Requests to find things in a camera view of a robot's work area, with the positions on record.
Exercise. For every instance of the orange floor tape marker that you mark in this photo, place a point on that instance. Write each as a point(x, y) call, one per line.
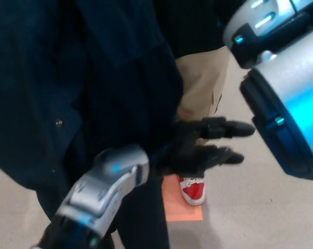
point(182, 211)

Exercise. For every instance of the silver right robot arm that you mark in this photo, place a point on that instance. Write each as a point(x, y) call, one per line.
point(288, 103)

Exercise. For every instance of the dark teal coat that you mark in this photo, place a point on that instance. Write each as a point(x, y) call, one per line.
point(68, 77)

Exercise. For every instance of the black shirt with white print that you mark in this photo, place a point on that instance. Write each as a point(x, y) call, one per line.
point(198, 26)

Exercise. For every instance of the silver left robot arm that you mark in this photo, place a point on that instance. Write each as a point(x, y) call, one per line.
point(102, 186)

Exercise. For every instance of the red and white sneaker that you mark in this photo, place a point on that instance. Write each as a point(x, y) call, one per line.
point(194, 190)

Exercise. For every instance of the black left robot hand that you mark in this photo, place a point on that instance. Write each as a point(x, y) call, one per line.
point(187, 153)

